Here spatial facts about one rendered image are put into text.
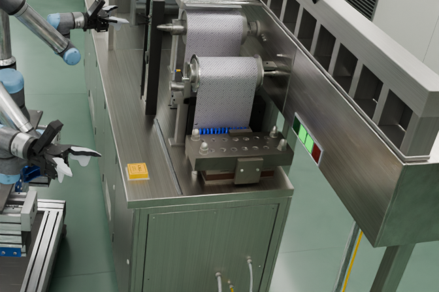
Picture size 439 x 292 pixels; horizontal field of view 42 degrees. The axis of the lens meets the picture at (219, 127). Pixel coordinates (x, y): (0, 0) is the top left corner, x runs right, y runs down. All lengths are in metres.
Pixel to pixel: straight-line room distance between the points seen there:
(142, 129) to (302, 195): 1.58
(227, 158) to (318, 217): 1.57
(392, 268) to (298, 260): 1.39
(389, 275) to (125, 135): 1.19
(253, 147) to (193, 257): 0.51
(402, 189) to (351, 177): 0.23
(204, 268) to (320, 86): 0.94
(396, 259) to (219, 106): 0.87
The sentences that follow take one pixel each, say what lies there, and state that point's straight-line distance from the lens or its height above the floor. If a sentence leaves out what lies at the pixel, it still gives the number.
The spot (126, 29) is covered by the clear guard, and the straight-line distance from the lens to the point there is 3.15.
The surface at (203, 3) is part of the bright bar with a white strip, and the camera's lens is 2.36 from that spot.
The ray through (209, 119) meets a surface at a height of 1.07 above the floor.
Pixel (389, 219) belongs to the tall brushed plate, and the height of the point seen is 1.25.
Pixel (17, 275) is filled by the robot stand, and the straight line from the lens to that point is 2.80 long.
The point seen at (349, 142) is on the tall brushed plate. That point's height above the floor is 1.33.
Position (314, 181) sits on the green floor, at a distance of 3.91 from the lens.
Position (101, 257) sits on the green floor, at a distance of 3.15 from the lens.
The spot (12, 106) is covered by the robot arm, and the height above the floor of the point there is 1.25.
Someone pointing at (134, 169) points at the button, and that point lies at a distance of 2.19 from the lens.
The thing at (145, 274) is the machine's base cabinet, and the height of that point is 0.51.
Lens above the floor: 2.23
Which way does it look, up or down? 31 degrees down
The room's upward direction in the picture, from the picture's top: 9 degrees clockwise
